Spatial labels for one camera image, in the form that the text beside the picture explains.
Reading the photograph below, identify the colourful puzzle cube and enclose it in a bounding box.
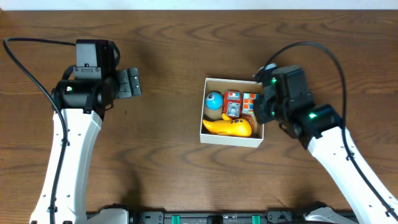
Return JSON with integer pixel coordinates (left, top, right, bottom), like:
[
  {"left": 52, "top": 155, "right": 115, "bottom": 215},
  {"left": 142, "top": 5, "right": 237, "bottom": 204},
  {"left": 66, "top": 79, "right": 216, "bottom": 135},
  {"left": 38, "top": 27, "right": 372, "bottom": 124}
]
[{"left": 242, "top": 93, "right": 259, "bottom": 116}]

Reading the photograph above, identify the white cardboard box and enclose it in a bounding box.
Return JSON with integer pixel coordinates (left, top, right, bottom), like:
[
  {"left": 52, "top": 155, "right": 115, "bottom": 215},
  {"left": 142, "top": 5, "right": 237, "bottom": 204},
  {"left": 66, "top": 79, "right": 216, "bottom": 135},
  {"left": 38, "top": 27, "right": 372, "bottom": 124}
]
[{"left": 200, "top": 78, "right": 266, "bottom": 148}]

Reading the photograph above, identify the red toy truck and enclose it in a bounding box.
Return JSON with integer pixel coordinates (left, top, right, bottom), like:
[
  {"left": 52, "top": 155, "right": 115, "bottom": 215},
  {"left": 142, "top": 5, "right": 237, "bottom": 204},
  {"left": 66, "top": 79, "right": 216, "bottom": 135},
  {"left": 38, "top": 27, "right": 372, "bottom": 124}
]
[{"left": 223, "top": 90, "right": 243, "bottom": 119}]

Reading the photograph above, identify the orange white toy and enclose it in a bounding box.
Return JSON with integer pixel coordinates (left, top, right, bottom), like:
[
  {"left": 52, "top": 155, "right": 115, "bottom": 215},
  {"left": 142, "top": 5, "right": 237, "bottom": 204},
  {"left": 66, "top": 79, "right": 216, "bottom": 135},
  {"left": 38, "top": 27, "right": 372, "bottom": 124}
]
[{"left": 202, "top": 113, "right": 253, "bottom": 137}]

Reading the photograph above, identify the blue toy ball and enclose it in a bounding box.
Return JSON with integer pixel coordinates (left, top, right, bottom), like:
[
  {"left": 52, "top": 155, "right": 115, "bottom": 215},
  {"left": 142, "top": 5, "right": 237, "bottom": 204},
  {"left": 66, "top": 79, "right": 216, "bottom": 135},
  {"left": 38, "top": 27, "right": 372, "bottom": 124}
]
[{"left": 205, "top": 91, "right": 223, "bottom": 110}]

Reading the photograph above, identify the orange ribbed toy ball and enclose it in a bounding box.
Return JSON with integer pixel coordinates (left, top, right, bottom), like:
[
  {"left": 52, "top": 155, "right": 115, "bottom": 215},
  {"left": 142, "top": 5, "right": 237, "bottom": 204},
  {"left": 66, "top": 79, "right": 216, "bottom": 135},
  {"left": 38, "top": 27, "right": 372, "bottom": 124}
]
[{"left": 242, "top": 114, "right": 256, "bottom": 130}]

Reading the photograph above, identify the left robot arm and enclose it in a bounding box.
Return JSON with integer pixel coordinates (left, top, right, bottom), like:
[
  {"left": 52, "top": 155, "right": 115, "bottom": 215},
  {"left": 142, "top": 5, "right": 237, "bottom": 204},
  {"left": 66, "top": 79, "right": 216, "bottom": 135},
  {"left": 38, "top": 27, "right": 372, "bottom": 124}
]
[{"left": 30, "top": 39, "right": 142, "bottom": 223}]

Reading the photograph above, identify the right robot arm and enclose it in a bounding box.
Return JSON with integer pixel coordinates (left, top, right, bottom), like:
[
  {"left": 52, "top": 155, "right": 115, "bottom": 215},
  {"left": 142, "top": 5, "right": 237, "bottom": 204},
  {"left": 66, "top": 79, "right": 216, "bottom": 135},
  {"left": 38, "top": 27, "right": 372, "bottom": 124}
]
[{"left": 254, "top": 63, "right": 397, "bottom": 223}]

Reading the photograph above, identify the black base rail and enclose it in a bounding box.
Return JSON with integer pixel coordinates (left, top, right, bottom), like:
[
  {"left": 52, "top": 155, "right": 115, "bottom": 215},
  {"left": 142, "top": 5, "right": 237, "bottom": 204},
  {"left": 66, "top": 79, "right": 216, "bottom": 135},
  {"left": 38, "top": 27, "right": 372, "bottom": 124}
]
[{"left": 86, "top": 203, "right": 358, "bottom": 224}]

